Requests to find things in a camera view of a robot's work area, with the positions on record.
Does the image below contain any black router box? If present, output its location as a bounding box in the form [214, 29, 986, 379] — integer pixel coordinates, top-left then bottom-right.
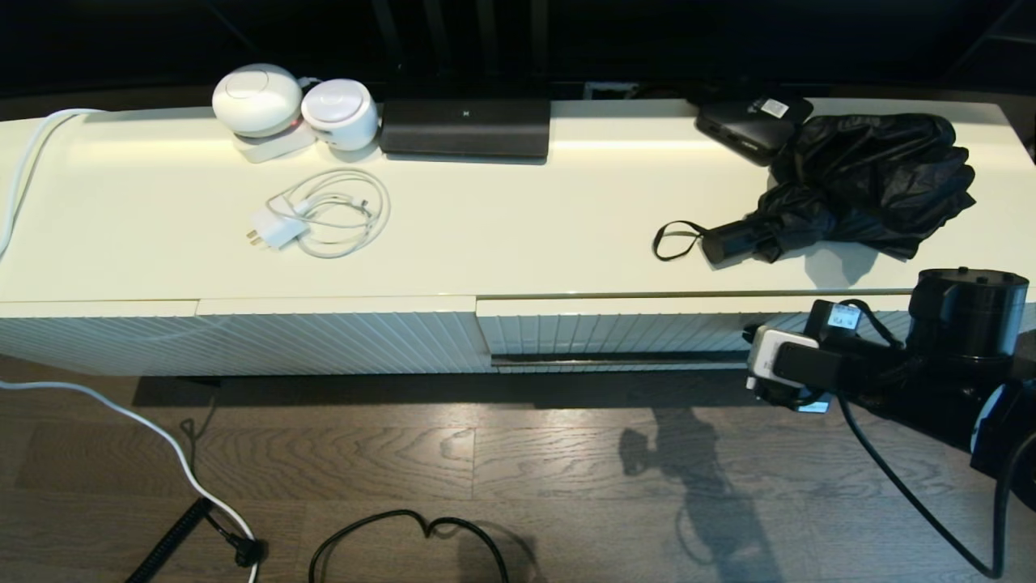
[379, 77, 552, 160]

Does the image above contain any large white round device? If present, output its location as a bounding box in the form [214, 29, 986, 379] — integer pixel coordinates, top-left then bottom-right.
[212, 64, 304, 139]

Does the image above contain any black umbrella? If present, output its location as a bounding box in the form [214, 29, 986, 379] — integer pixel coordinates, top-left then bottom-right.
[652, 113, 978, 266]

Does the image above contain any white coiled charger cable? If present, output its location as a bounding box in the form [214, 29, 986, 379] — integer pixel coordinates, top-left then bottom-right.
[267, 168, 392, 259]

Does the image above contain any white flat device base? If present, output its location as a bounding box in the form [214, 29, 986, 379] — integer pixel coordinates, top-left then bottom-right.
[235, 126, 318, 165]

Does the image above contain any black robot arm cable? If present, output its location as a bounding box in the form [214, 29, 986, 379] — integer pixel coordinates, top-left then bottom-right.
[836, 395, 1036, 581]

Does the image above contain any white floor cable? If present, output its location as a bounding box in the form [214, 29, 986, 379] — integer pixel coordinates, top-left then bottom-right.
[0, 379, 261, 583]

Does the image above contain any black set-top box with sticker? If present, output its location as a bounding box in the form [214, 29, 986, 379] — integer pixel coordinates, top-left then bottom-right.
[694, 91, 814, 168]

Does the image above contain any white slatted cabinet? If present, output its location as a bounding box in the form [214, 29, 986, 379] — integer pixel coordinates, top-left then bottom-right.
[0, 99, 1036, 377]

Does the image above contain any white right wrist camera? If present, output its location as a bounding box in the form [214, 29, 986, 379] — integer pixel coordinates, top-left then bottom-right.
[745, 326, 844, 414]

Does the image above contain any white charger plug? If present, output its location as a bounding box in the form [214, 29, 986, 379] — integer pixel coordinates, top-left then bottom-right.
[247, 207, 311, 251]

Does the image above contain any black looped floor cable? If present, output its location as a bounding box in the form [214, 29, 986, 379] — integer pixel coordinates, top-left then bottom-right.
[308, 509, 511, 583]

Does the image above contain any thick white cable pair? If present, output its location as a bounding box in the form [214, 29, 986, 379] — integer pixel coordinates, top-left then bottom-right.
[0, 109, 106, 264]

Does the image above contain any thin black cable with plug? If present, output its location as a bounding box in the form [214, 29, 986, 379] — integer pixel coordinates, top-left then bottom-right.
[180, 401, 268, 568]

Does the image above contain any small white round device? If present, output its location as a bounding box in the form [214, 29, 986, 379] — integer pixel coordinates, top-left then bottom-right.
[301, 79, 380, 153]

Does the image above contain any white fluted drawer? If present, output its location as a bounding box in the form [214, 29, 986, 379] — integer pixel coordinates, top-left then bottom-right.
[476, 290, 1036, 374]

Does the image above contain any black spiral cable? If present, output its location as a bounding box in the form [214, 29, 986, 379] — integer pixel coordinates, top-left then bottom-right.
[125, 498, 215, 583]

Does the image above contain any long dark metal rod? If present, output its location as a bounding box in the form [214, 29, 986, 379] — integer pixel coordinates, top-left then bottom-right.
[490, 350, 755, 368]

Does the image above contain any white fluted cabinet front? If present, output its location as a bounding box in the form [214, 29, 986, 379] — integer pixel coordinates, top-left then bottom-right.
[0, 300, 199, 377]
[197, 296, 478, 375]

